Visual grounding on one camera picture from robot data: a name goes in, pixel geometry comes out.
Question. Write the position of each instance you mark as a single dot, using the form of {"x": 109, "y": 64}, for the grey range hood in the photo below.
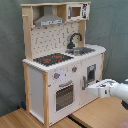
{"x": 48, "y": 18}

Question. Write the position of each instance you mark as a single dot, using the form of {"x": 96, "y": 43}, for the black toy stovetop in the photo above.
{"x": 52, "y": 59}

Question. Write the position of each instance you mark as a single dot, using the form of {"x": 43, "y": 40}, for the toy oven door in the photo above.
{"x": 65, "y": 96}

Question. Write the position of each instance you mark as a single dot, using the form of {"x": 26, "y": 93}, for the wooden toy kitchen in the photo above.
{"x": 40, "y": 84}

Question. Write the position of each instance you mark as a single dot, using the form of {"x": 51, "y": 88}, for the grey cabinet door handle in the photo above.
{"x": 84, "y": 83}

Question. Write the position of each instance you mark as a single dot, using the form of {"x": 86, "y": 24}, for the left red stove knob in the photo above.
{"x": 56, "y": 75}

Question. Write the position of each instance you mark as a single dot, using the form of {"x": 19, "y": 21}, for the grey toy sink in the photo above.
{"x": 79, "y": 51}

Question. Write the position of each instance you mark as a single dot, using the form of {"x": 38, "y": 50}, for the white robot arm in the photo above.
{"x": 111, "y": 88}

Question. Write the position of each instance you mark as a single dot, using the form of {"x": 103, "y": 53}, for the toy microwave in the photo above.
{"x": 77, "y": 11}

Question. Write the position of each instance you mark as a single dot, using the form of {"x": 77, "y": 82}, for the grey ice dispenser panel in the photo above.
{"x": 91, "y": 73}

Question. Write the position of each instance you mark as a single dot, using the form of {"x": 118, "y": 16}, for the red stove knob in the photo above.
{"x": 74, "y": 69}
{"x": 56, "y": 75}

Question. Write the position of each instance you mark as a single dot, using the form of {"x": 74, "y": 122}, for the right red stove knob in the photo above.
{"x": 74, "y": 69}

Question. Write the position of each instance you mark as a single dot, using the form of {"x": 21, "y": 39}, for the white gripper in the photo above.
{"x": 101, "y": 89}

